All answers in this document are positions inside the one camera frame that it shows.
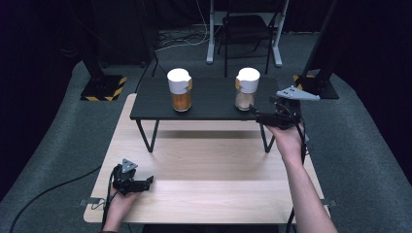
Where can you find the black low shelf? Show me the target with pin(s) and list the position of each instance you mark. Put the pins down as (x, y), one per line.
(210, 97)

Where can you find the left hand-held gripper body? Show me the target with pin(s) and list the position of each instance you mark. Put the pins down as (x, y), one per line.
(124, 181)

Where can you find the glass jar of beige powder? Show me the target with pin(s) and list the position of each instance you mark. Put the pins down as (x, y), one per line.
(245, 99)

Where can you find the person's left hand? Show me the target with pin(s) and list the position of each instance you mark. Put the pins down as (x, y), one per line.
(120, 205)

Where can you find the glass jar of orange powder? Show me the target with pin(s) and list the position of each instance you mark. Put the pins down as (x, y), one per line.
(181, 102)

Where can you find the black stand with striped base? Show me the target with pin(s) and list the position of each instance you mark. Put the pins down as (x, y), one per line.
(319, 85)
(103, 87)

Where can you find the black folding chair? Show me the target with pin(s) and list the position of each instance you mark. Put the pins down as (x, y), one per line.
(246, 27)

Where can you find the person's right hand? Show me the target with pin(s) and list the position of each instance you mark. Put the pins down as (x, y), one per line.
(290, 140)

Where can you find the grey metal table bracket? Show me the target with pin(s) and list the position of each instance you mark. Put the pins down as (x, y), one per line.
(89, 202)
(329, 203)

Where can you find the white desk frame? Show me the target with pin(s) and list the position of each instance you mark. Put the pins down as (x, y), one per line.
(211, 48)

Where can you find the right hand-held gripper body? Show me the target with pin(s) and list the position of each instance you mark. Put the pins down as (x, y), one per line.
(286, 113)

